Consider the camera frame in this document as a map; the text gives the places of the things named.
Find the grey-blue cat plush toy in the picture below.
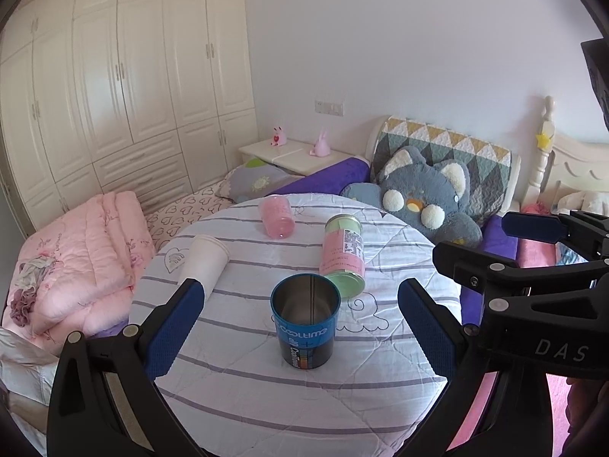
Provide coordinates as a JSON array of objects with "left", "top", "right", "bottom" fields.
[{"left": 341, "top": 146, "right": 484, "bottom": 248}]

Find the heart patterned bed sheet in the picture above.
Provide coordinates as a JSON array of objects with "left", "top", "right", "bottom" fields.
[{"left": 144, "top": 180, "right": 235, "bottom": 251}]

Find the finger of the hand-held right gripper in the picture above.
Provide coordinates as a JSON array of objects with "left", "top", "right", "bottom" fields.
[
  {"left": 501, "top": 208, "right": 609, "bottom": 260},
  {"left": 432, "top": 240, "right": 609, "bottom": 312}
]

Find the blue metal tin cup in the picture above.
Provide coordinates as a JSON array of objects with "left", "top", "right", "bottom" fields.
[{"left": 270, "top": 273, "right": 341, "bottom": 370}]

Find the cream wardrobe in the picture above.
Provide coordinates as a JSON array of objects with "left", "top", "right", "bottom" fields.
[{"left": 0, "top": 0, "right": 260, "bottom": 232}]

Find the plain pink rabbit figure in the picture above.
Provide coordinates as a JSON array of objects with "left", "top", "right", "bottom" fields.
[{"left": 309, "top": 128, "right": 332, "bottom": 157}]

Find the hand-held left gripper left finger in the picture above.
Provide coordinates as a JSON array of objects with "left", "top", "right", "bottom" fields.
[{"left": 45, "top": 277, "right": 206, "bottom": 457}]

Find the folded pink quilt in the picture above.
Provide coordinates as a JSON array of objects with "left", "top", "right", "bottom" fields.
[{"left": 8, "top": 190, "right": 157, "bottom": 347}]

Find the dark panel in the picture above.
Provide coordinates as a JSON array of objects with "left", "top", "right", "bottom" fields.
[{"left": 580, "top": 37, "right": 609, "bottom": 132}]

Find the grey pillow with green patches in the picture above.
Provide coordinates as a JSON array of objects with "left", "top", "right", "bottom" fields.
[{"left": 215, "top": 159, "right": 301, "bottom": 203}]

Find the triangle patterned quilt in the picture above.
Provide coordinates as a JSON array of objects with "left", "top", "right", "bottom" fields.
[{"left": 370, "top": 115, "right": 520, "bottom": 224}]

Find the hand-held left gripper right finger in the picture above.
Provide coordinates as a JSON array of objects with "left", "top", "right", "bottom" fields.
[{"left": 397, "top": 278, "right": 555, "bottom": 457}]

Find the white nightstand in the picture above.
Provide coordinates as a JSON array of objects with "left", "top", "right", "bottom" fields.
[{"left": 238, "top": 139, "right": 353, "bottom": 178}]

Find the crumpled grey purple cloth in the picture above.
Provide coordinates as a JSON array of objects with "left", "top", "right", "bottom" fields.
[{"left": 10, "top": 254, "right": 64, "bottom": 327}]

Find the white wooden bed headboard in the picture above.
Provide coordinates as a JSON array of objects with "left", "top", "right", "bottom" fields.
[{"left": 521, "top": 95, "right": 609, "bottom": 215}]

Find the white crumpled cloth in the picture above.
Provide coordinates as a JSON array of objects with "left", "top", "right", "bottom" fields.
[{"left": 554, "top": 189, "right": 603, "bottom": 216}]

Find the white paper cup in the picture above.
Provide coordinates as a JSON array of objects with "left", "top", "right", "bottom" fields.
[{"left": 177, "top": 233, "right": 230, "bottom": 297}]

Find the green and pink can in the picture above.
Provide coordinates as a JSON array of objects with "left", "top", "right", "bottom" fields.
[{"left": 318, "top": 214, "right": 367, "bottom": 300}]

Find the pink plastic cup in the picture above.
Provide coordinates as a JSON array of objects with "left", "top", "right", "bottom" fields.
[{"left": 258, "top": 195, "right": 296, "bottom": 240}]

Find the pink cloth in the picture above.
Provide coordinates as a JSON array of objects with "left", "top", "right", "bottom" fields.
[{"left": 516, "top": 201, "right": 560, "bottom": 268}]

